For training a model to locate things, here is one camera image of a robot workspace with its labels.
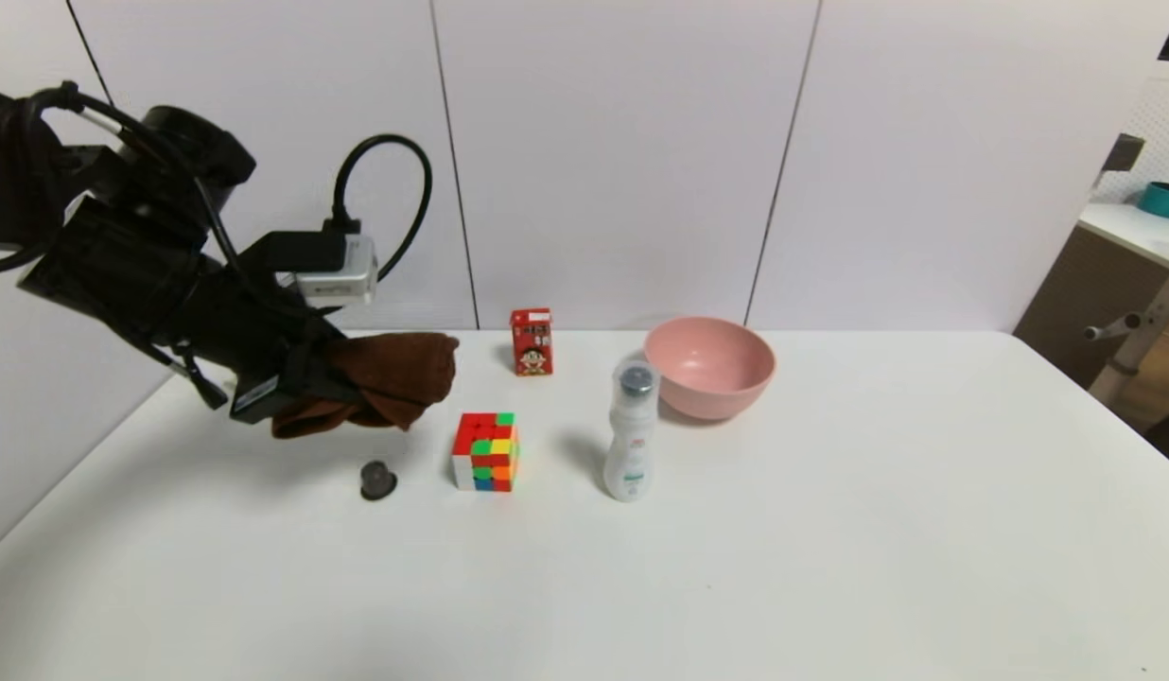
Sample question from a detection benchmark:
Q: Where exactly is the dark grey box on pegboard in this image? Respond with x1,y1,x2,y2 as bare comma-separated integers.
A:
1104,133,1146,173

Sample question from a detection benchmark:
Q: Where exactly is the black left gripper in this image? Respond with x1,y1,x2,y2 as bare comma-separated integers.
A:
183,268,367,425

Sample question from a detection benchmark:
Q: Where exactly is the grey desk leg with crank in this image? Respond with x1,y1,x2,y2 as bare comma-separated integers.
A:
1081,274,1169,408

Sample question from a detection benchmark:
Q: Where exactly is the brown towel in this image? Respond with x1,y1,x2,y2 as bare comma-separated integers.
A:
270,331,461,440

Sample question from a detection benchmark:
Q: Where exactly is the pink bowl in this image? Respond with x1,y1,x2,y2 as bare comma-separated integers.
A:
643,316,776,422

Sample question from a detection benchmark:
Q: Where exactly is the white desk top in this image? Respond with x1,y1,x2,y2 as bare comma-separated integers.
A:
1074,202,1169,281

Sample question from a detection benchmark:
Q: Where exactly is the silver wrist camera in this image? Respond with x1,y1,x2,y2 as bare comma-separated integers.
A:
296,235,379,306

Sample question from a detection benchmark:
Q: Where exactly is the white bottle clear cap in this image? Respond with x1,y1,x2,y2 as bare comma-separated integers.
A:
603,358,661,502

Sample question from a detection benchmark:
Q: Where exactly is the brown perforated panel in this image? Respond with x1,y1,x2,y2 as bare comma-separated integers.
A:
1010,227,1167,391

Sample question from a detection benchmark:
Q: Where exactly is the red cartoon milk carton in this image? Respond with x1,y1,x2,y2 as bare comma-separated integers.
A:
510,307,555,377

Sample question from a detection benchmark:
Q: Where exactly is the black camera cable loop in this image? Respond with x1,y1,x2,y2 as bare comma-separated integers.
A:
331,133,433,285

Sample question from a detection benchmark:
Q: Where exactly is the white pegboard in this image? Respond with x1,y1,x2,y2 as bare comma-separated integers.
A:
1088,64,1169,205

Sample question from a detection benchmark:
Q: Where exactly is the multicolour puzzle cube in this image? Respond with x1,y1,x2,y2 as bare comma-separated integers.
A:
451,411,522,493

